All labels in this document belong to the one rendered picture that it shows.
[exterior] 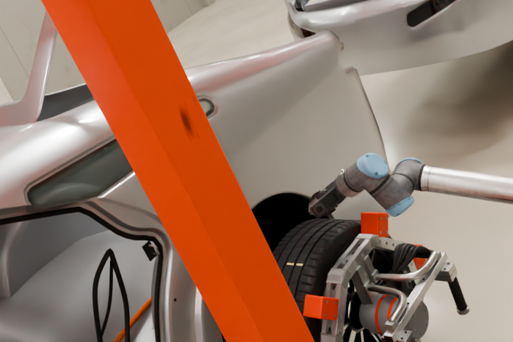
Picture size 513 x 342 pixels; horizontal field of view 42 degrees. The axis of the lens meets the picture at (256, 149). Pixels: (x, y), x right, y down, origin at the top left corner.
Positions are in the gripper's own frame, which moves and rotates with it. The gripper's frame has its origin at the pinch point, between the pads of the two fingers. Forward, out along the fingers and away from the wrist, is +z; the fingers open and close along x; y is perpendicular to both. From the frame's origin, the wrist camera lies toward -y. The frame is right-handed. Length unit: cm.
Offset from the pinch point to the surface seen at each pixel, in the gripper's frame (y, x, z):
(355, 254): -2.3, -20.4, -6.4
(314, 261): -12.7, -13.1, 0.0
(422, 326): 1, -54, -6
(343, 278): -13.3, -22.7, -6.4
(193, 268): -67, 12, -27
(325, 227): 4.9, -7.9, 4.4
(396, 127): 305, -12, 189
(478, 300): 108, -98, 66
